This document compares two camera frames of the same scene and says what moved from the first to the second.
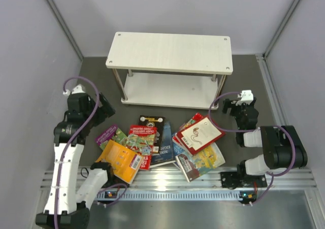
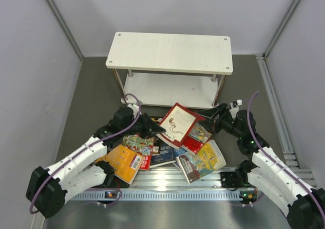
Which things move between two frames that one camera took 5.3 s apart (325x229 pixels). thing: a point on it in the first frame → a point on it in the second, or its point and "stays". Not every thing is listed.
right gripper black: (235, 105) → (214, 126)
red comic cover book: (196, 117) → (197, 136)
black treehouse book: (154, 121) stays
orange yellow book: (124, 161) stays
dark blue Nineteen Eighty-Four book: (166, 154) stays
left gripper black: (107, 108) → (149, 127)
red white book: (198, 135) → (179, 123)
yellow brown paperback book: (194, 165) stays
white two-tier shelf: (172, 70) stays
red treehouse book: (141, 140) stays
